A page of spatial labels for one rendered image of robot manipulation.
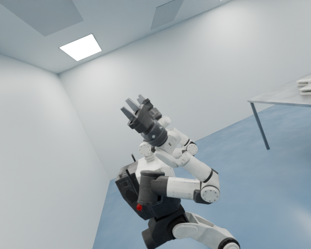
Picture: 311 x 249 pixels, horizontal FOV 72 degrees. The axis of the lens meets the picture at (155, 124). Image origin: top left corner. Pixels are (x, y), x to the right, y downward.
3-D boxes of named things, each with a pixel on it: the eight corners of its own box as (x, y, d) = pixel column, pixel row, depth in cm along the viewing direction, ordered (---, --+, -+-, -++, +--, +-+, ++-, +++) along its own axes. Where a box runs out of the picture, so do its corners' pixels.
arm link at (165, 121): (163, 108, 149) (173, 120, 147) (154, 117, 155) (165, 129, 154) (153, 113, 140) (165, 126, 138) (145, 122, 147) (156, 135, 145)
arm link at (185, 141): (179, 128, 145) (201, 144, 147) (174, 129, 155) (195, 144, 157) (171, 141, 143) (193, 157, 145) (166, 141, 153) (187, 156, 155)
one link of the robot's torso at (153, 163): (137, 239, 111) (107, 179, 105) (141, 204, 144) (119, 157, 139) (190, 217, 109) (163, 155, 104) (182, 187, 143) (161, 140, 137)
